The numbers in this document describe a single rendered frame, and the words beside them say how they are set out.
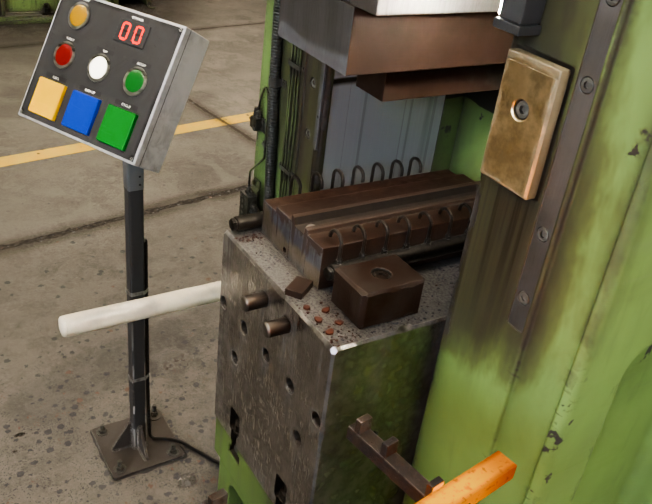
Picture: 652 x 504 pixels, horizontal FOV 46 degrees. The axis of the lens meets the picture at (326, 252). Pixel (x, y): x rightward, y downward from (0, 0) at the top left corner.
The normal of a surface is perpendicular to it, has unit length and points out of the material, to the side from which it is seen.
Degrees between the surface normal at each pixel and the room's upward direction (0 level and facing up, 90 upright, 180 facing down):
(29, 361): 0
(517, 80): 90
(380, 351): 90
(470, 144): 90
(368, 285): 0
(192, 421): 0
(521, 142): 90
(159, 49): 60
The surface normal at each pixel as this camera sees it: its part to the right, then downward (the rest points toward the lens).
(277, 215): -0.85, 0.18
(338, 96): 0.51, 0.49
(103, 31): -0.42, -0.11
